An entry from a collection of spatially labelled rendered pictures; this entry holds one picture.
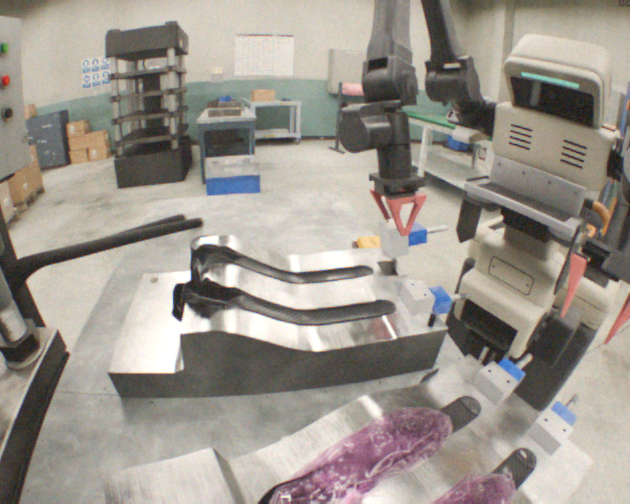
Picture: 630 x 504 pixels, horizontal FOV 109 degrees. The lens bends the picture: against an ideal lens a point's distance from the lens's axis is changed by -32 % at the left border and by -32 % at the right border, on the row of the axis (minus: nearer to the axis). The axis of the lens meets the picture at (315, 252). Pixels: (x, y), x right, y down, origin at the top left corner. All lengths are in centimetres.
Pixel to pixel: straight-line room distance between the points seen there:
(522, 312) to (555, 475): 44
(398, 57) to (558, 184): 40
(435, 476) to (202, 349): 31
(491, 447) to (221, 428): 35
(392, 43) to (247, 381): 54
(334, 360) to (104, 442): 35
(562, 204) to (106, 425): 87
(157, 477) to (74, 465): 21
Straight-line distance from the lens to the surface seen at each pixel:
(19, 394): 68
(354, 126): 48
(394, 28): 56
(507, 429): 47
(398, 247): 58
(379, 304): 53
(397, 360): 51
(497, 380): 48
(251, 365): 45
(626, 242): 44
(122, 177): 455
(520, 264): 81
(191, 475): 33
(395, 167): 54
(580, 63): 69
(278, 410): 49
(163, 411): 51
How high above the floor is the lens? 120
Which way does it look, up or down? 29 degrees down
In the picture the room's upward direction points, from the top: 3 degrees clockwise
